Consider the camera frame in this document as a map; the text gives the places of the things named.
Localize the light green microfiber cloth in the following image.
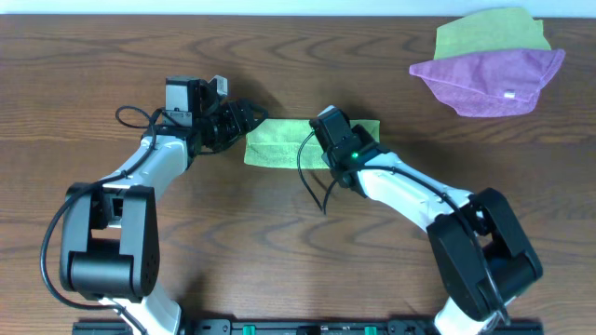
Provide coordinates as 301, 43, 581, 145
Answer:
244, 119, 380, 169

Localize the olive green cloth underneath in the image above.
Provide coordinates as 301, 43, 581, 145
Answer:
434, 7, 551, 60

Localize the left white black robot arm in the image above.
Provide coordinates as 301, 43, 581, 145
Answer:
49, 75, 268, 334

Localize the purple microfiber cloth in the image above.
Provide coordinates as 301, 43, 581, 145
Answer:
409, 48, 566, 118

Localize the left black cable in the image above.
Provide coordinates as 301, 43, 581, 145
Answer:
39, 104, 169, 335

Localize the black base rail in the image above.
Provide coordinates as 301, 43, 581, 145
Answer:
72, 318, 545, 335

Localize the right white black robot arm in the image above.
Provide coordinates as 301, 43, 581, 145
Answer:
309, 106, 543, 334

